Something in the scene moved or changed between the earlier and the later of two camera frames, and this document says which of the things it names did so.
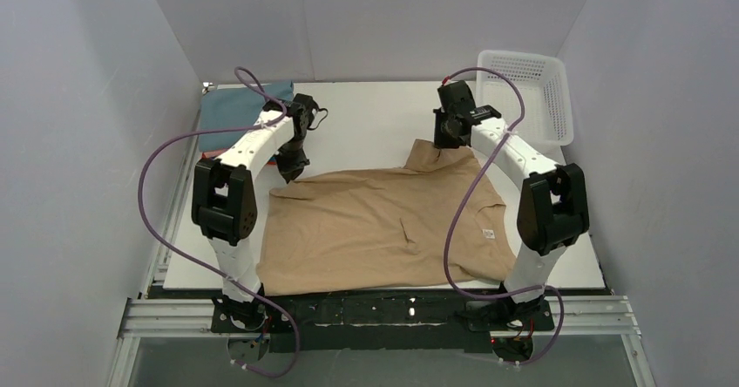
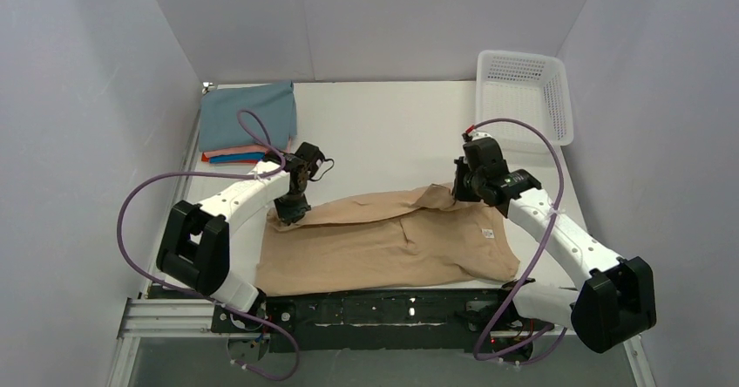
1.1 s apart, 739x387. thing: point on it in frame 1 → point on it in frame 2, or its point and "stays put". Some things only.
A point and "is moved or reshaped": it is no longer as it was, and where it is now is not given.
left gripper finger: x=289 y=171 → x=289 y=215
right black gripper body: x=445 y=136 → x=462 y=182
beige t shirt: x=436 y=220 is moved or reshaped
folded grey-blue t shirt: x=228 y=112 stays put
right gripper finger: x=448 y=140 → x=459 y=192
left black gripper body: x=292 y=160 → x=292 y=208
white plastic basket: x=530 y=95 stays put
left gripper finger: x=301 y=161 → x=300 y=209
